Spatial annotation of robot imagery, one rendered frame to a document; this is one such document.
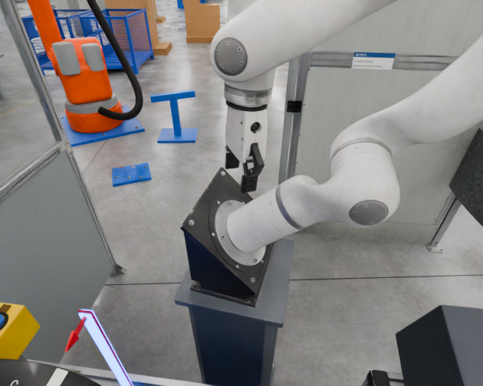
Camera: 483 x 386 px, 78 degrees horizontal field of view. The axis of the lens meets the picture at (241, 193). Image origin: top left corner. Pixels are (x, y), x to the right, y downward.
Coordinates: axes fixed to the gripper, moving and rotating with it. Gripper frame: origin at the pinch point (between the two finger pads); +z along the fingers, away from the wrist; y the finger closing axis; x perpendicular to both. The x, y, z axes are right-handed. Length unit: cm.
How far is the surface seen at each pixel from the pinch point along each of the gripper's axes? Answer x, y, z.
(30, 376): 38.8, -19.8, 15.9
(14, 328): 49, 1, 31
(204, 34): -235, 835, 86
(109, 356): 30.5, -11.8, 31.3
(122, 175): 25, 222, 131
